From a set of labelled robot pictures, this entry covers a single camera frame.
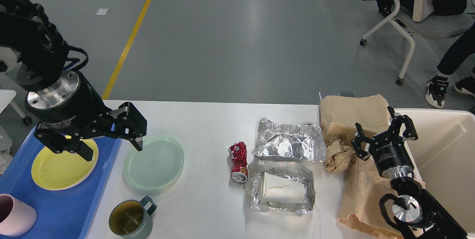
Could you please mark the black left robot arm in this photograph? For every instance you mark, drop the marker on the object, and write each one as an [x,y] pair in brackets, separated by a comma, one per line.
[28,37]

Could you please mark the grey white office chair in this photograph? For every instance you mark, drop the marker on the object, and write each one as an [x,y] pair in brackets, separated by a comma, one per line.
[436,27]

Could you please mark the brown paper bag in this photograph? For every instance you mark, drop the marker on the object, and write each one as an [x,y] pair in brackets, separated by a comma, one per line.
[339,114]
[359,209]

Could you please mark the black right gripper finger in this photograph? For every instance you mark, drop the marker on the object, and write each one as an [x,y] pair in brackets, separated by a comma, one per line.
[401,127]
[357,141]

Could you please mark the upper brown paper bag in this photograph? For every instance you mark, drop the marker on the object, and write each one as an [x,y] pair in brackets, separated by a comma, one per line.
[339,114]

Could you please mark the aluminium foil tray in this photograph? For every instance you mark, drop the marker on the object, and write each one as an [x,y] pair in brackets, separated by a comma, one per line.
[286,169]

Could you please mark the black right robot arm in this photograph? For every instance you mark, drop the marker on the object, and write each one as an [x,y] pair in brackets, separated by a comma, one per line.
[412,207]

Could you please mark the lower brown paper bag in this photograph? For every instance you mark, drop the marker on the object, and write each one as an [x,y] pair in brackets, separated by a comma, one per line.
[359,209]

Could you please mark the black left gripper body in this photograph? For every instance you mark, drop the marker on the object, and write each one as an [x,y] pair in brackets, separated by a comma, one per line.
[68,106]

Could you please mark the grey floor plate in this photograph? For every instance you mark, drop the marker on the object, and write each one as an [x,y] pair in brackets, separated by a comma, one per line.
[323,94]

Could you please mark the white chair at left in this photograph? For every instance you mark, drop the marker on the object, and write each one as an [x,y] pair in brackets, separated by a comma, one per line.
[6,98]

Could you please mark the crumpled brown paper ball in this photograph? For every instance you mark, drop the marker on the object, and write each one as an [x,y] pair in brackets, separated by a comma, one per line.
[339,156]

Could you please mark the teal mug yellow inside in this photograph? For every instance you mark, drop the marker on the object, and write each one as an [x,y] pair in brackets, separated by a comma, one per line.
[132,219]

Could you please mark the blue plastic tray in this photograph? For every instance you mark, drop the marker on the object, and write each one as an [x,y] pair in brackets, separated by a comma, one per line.
[62,214]

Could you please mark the light green plate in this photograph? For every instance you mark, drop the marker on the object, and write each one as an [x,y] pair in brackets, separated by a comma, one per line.
[157,165]

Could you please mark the crumpled aluminium foil sheet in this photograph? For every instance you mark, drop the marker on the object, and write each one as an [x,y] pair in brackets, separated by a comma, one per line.
[296,142]

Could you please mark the beige plastic bin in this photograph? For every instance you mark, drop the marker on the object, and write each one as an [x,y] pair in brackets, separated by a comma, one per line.
[444,155]

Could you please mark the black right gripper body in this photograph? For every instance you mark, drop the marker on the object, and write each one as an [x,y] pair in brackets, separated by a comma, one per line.
[390,156]

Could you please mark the person legs black sneakers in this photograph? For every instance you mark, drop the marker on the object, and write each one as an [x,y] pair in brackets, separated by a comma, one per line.
[461,49]

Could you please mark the white paper scrap on floor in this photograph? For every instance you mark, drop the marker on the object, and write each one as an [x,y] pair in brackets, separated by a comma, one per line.
[102,11]

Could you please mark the yellow plate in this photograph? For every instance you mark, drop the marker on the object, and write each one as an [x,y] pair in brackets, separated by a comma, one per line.
[61,171]

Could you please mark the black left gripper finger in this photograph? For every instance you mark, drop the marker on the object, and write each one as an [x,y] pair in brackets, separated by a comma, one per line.
[126,123]
[58,143]

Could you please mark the white paper cup lying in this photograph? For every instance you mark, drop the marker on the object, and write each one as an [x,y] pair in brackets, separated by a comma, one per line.
[281,190]

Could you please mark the pink ribbed cup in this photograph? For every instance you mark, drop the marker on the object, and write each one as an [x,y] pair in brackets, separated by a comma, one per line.
[16,217]

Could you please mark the crushed red soda can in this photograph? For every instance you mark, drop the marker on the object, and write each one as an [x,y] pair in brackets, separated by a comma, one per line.
[239,170]

